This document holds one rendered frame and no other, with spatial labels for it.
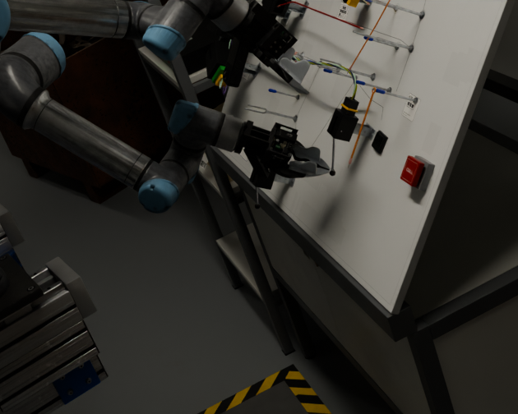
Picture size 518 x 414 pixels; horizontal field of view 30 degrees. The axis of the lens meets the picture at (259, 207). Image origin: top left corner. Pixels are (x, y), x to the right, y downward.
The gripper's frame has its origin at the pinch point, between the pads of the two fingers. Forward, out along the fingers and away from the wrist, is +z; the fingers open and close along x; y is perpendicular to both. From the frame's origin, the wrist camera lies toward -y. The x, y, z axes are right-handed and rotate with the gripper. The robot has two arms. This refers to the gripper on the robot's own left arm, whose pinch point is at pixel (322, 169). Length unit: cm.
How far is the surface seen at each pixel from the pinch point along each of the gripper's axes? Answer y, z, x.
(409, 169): 24.8, 12.2, -6.8
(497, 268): 7.0, 40.6, -12.6
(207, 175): -109, -18, 41
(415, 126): 22.5, 12.3, 4.4
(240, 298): -171, 12, 25
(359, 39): 4.1, 0.1, 33.4
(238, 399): -133, 15, -23
